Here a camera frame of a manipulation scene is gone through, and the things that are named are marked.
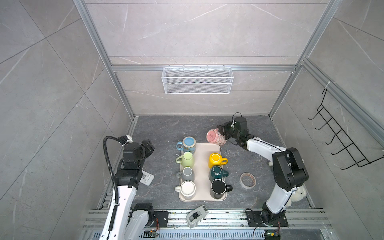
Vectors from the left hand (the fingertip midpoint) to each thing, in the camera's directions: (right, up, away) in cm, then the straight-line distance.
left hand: (145, 140), depth 74 cm
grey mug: (+21, -19, +5) cm, 29 cm away
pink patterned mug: (+36, +1, +13) cm, 38 cm away
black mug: (+38, -25, +1) cm, 45 cm away
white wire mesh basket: (+27, +39, +26) cm, 54 cm away
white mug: (+21, -26, +2) cm, 34 cm away
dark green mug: (+37, -17, +4) cm, 41 cm away
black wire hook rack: (+91, -7, -16) cm, 93 cm away
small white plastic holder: (-3, -24, +11) cm, 26 cm away
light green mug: (+20, -12, +9) cm, 26 cm away
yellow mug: (+38, -12, +10) cm, 41 cm away
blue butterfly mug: (+21, -4, +16) cm, 26 cm away
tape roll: (+55, -28, +9) cm, 62 cm away
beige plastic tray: (+29, -19, +18) cm, 39 cm away
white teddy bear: (+79, -29, +1) cm, 84 cm away
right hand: (+38, +9, +17) cm, 42 cm away
